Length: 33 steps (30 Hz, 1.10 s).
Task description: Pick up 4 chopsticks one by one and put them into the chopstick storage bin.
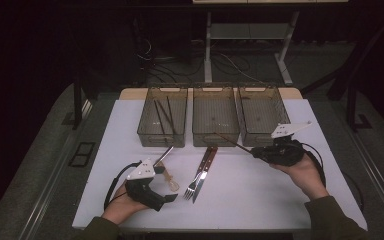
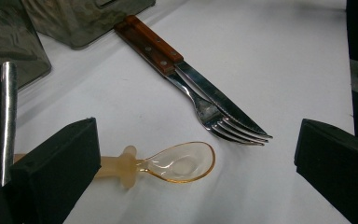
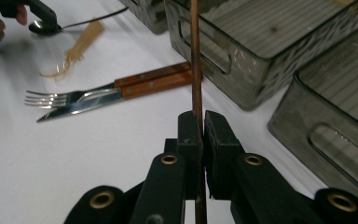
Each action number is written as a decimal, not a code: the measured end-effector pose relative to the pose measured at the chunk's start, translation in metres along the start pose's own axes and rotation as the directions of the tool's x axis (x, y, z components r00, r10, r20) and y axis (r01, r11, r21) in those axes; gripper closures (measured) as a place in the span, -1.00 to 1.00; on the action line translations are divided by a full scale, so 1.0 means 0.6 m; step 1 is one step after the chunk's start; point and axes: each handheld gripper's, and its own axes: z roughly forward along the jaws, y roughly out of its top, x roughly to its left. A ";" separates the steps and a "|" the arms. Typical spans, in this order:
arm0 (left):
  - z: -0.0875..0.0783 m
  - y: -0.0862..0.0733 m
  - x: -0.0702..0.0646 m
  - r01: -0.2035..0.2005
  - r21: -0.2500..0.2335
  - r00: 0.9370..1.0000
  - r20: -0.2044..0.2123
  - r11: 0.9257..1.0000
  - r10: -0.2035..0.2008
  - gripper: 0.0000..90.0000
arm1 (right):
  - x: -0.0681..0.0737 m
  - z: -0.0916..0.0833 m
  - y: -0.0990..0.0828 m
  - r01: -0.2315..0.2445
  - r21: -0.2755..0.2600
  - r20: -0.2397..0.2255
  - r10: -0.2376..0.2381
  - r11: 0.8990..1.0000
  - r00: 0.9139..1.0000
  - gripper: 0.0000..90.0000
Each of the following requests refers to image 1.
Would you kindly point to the smoky clear plastic bin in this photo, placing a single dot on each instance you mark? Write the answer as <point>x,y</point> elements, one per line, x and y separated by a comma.
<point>146,116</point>
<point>263,110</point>
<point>215,110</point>

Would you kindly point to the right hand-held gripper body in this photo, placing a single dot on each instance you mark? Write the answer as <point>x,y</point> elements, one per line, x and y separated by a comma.
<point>285,153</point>

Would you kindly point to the person's left hand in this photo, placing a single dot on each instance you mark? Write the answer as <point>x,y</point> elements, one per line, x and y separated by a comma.
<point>120,209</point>

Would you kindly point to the metal spoon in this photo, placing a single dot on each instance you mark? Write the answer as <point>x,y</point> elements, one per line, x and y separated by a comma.
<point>165,154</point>

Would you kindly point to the metal floor rail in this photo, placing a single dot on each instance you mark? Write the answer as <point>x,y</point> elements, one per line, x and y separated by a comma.
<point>46,190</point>
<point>380,186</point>

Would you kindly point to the white metal desk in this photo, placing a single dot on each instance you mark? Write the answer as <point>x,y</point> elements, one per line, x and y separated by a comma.
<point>207,50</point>

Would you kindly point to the person's right hand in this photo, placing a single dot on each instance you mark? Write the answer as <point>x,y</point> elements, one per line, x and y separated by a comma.
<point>308,178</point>

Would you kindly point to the black metal stand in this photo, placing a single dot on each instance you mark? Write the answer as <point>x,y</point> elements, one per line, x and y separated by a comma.
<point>77,106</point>
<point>351,110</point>

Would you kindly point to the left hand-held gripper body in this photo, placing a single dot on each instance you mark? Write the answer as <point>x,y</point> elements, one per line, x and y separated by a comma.
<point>141,193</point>

